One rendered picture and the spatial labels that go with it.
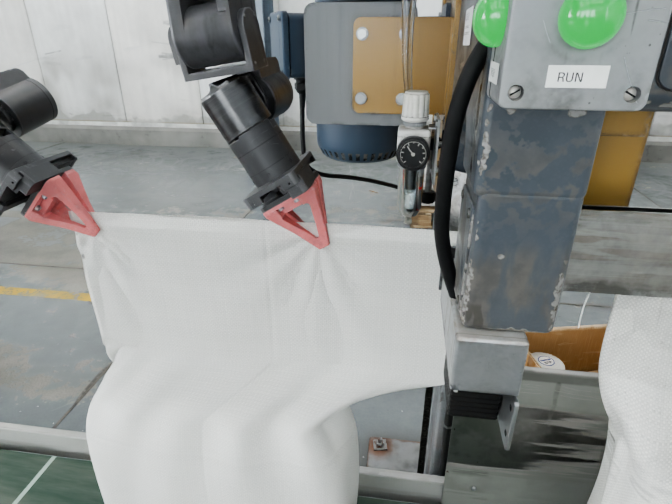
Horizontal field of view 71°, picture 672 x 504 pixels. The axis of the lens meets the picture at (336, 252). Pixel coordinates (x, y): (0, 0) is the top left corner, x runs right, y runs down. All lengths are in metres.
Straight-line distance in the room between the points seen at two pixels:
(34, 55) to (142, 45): 1.41
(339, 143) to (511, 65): 0.51
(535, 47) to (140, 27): 6.07
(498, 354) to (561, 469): 0.72
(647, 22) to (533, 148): 0.09
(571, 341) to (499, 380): 1.68
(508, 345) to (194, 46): 0.39
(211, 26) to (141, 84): 5.86
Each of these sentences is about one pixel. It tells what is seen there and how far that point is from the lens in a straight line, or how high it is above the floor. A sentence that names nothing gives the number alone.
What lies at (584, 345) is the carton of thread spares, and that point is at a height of 0.16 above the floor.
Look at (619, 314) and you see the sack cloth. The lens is 0.62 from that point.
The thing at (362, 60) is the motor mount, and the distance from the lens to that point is 0.70.
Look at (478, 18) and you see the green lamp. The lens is 0.29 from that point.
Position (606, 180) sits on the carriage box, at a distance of 0.68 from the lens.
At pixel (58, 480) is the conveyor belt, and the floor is 0.38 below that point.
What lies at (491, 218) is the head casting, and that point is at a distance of 0.35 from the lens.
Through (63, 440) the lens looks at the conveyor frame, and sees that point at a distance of 1.35.
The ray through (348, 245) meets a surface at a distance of 0.55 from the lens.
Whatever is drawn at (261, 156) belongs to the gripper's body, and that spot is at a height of 1.16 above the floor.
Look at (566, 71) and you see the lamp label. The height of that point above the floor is 1.26.
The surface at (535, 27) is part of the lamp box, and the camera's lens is 0.28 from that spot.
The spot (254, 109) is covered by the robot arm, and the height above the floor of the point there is 1.21.
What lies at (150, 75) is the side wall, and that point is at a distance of 6.28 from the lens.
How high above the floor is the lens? 1.28
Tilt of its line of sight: 25 degrees down
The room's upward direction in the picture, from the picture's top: straight up
